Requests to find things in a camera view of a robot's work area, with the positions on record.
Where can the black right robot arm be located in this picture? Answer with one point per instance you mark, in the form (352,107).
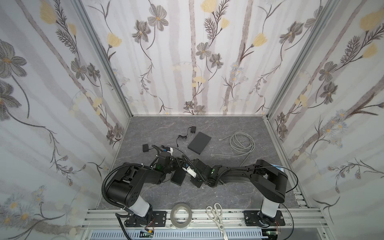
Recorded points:
(269,180)

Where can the small black adapter with cable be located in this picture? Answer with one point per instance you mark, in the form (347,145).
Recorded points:
(191,130)

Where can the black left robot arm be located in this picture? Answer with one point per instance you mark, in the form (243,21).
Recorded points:
(123,185)

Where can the dark grey flat switch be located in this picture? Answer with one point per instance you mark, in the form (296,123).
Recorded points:
(198,144)

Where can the white slotted cable duct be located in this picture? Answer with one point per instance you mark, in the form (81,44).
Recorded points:
(193,234)

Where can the white handled scissors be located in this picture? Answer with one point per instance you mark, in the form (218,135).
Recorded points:
(215,213)

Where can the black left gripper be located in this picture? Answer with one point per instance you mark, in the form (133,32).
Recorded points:
(175,169)

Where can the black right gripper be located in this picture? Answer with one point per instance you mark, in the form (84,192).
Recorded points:
(199,173)

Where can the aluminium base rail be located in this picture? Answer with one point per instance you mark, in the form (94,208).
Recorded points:
(232,218)

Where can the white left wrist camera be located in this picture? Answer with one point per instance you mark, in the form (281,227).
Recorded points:
(169,150)

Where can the black ribbed network switch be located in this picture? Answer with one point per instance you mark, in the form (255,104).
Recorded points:
(178,177)

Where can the clear tape roll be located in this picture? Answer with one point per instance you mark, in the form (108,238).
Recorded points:
(181,216)

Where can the blue face mask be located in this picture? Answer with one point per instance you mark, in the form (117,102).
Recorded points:
(275,168)

